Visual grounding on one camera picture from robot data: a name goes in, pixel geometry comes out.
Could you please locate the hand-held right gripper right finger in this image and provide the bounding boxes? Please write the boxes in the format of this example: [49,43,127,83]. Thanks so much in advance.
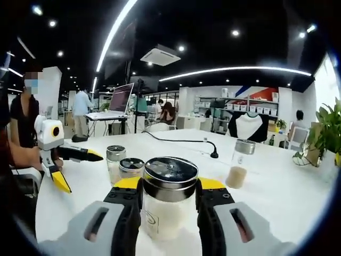
[195,177,297,256]

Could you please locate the round ceiling spotlights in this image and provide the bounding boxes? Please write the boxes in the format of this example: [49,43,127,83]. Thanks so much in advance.
[31,6,318,83]

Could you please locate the person's left hand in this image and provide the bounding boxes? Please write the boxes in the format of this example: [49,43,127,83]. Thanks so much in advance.
[25,146,64,173]

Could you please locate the large green potted plant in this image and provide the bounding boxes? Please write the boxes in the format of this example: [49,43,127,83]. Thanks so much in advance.
[293,97,341,167]

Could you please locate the white office chair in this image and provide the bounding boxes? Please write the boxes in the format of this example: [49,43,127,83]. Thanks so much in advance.
[12,166,45,198]

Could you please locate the metal shelf with white bins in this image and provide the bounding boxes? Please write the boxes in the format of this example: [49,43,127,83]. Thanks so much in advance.
[194,87,280,121]

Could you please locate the operator in black shirt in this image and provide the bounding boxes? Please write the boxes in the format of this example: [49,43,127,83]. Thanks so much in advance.
[0,85,37,238]

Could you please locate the black power cable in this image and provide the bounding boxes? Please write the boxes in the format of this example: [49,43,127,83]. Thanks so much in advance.
[141,130,220,159]

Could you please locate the small plant in yellow pot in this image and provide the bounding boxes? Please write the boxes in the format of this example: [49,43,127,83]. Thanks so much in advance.
[275,119,288,133]

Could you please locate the hanging black screen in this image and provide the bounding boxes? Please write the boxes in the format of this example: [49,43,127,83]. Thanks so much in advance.
[103,21,136,81]

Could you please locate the white ceiling air conditioner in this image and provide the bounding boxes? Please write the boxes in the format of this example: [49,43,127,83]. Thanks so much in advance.
[140,44,181,67]

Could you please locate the black and white t-shirt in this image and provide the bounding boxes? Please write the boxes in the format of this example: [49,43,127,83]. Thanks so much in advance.
[228,112,270,143]

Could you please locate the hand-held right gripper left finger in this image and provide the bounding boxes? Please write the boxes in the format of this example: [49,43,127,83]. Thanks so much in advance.
[39,178,142,256]

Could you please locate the tall seasoning bottle brown powder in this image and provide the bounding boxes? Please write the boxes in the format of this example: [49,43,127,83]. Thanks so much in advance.
[225,138,256,189]

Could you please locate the white open laptop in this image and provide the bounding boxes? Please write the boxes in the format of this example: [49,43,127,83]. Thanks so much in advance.
[86,82,135,121]

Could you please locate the thin wire stand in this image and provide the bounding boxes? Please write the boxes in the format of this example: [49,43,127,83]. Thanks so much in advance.
[291,150,320,167]

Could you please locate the curved ceiling light strip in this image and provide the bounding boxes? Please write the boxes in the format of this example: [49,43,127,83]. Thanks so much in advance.
[159,66,312,82]
[95,0,139,72]

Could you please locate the tall seasoning bottle white powder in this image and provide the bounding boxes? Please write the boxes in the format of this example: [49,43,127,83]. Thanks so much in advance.
[141,156,199,240]

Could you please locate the white standing desk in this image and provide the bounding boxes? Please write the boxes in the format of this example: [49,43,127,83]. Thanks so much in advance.
[85,114,132,137]

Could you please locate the small glass seasoning bottle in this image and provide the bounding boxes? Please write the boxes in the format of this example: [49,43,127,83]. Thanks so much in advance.
[118,157,144,180]
[105,145,127,185]

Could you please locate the white mesh chair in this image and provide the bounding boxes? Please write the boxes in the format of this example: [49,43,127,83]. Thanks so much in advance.
[289,126,310,151]

